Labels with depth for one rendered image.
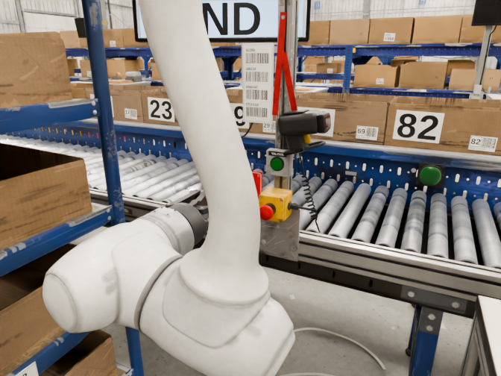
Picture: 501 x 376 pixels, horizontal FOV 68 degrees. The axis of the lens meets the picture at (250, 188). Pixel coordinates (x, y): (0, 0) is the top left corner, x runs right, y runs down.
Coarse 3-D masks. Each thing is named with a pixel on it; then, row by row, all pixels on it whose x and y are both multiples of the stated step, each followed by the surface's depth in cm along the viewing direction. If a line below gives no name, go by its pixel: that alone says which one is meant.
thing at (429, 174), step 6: (426, 168) 133; (432, 168) 132; (420, 174) 134; (426, 174) 133; (432, 174) 132; (438, 174) 132; (420, 180) 135; (426, 180) 134; (432, 180) 133; (438, 180) 132
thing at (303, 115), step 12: (288, 120) 88; (300, 120) 87; (312, 120) 86; (324, 120) 85; (288, 132) 89; (300, 132) 88; (312, 132) 87; (324, 132) 86; (288, 144) 92; (300, 144) 90
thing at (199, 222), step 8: (176, 208) 59; (184, 208) 59; (192, 208) 60; (184, 216) 58; (192, 216) 59; (200, 216) 60; (208, 216) 62; (192, 224) 58; (200, 224) 59; (208, 224) 61; (200, 232) 59; (200, 240) 61
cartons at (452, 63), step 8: (320, 64) 988; (328, 64) 979; (336, 64) 969; (392, 64) 913; (400, 64) 906; (448, 64) 863; (456, 64) 856; (464, 64) 848; (472, 64) 841; (320, 72) 994; (328, 72) 985; (336, 72) 975; (448, 72) 868
